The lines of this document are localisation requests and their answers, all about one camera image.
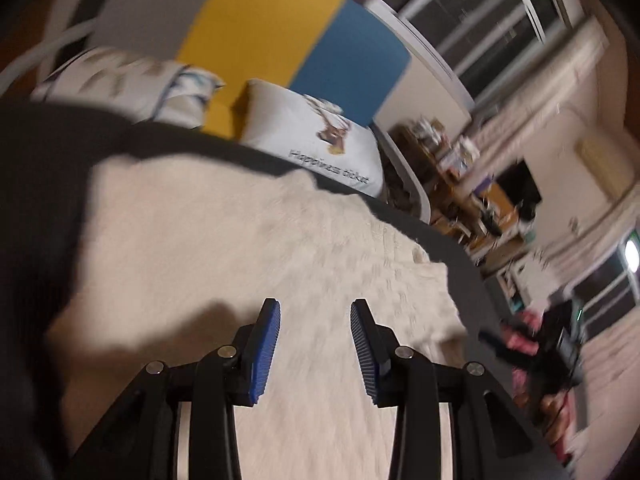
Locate grey yellow blue headboard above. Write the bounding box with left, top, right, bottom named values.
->
left=91, top=0, right=410, bottom=139

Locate red blanket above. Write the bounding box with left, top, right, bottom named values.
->
left=500, top=310, right=578, bottom=465

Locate white cartoon print pillow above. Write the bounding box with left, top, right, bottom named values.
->
left=240, top=79, right=384, bottom=197

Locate black bed cover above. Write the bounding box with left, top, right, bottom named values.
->
left=0, top=98, right=516, bottom=480

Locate black television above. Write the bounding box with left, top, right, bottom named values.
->
left=496, top=159, right=542, bottom=206

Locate wall air conditioner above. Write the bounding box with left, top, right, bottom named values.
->
left=575, top=136, right=636, bottom=202

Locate cluttered wooden desk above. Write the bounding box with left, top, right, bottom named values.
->
left=390, top=125, right=527, bottom=266

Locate patterned white pillow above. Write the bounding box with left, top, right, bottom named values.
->
left=30, top=47, right=224, bottom=129

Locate white knitted sweater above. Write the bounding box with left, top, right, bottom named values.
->
left=48, top=156, right=465, bottom=479

